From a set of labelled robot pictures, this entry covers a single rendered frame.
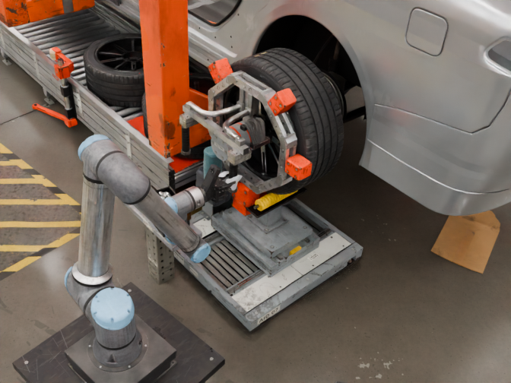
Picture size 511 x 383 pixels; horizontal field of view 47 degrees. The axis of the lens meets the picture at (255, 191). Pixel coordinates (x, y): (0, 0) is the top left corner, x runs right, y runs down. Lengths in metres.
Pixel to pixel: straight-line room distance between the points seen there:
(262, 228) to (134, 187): 1.33
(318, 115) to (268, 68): 0.29
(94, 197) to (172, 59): 1.01
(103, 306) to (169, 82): 1.16
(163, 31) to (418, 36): 1.11
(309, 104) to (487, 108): 0.71
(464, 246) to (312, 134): 1.46
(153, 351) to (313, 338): 0.89
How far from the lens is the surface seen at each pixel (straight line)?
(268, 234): 3.10
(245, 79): 2.61
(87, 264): 2.24
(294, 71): 2.58
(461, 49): 2.27
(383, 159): 2.66
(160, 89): 2.88
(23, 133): 4.38
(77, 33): 5.09
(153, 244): 2.96
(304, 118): 2.48
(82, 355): 2.44
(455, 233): 3.70
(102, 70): 3.98
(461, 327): 3.22
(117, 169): 1.89
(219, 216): 3.30
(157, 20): 2.72
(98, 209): 2.07
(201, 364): 2.49
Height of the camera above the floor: 2.36
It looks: 40 degrees down
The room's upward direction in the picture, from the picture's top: 4 degrees clockwise
